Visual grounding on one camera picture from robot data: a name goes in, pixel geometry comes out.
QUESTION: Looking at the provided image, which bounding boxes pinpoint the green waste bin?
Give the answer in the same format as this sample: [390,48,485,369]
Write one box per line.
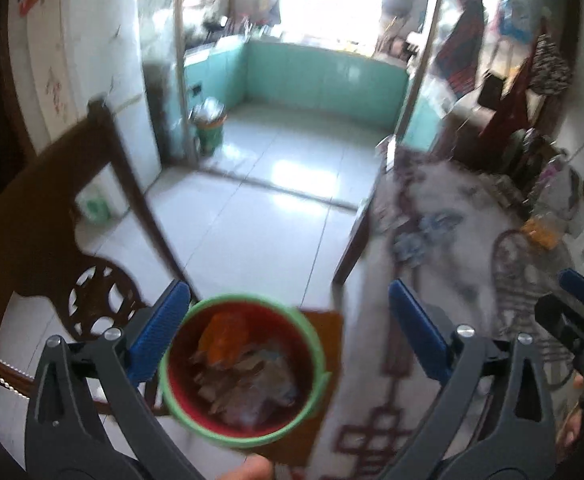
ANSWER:
[191,100,229,156]

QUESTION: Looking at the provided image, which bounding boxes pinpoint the black shoulder bag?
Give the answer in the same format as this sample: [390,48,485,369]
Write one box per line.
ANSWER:
[476,72,505,108]

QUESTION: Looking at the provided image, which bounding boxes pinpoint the person's right hand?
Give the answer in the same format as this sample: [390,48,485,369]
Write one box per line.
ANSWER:
[556,375,584,453]

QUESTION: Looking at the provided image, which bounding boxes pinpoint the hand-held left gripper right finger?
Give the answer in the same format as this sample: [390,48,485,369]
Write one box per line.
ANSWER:
[382,280,557,480]

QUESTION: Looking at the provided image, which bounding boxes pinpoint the white refrigerator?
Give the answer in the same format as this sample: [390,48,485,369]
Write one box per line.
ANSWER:
[9,0,163,221]

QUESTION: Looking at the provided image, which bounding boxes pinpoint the carved dark wooden chair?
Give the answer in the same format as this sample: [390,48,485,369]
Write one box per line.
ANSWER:
[0,97,197,416]

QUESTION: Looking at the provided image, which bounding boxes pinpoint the person's left hand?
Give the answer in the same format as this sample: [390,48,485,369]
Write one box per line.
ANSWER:
[221,456,276,480]

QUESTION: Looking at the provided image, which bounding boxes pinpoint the brown paper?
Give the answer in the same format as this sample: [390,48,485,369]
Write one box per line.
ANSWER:
[189,342,303,431]

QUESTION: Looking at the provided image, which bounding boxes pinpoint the clear bottle with purple label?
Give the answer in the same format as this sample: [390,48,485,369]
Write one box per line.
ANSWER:
[542,155,567,201]

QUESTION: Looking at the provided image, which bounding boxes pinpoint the black letter-print bag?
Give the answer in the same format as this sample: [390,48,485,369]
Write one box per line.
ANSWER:
[526,32,572,96]

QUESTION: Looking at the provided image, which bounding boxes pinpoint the teal kitchen base cabinets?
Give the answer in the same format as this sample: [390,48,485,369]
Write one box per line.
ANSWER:
[184,37,442,153]

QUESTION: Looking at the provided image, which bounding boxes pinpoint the white bag with face print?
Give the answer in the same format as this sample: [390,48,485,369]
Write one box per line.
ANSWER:
[492,0,527,46]

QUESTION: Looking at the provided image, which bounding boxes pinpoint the orange snack packet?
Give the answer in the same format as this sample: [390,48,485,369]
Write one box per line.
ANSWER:
[197,311,253,363]

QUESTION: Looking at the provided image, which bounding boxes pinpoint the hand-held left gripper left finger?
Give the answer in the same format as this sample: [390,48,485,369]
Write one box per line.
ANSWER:
[24,280,193,480]

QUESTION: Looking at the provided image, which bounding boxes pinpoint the dark red garment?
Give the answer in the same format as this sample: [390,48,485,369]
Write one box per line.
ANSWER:
[479,55,532,141]

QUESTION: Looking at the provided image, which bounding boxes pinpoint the green detergent bottle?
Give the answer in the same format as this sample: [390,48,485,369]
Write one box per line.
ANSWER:
[76,185,113,226]

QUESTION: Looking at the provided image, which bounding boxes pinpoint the red blue plaid cloth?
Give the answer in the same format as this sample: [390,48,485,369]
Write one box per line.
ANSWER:
[432,0,487,101]

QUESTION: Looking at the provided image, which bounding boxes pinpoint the red bucket with green rim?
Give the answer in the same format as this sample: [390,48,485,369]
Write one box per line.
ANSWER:
[158,294,333,449]

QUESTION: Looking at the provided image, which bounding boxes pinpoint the clear bag of orange snacks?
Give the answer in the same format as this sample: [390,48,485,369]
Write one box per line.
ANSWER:
[519,170,580,251]

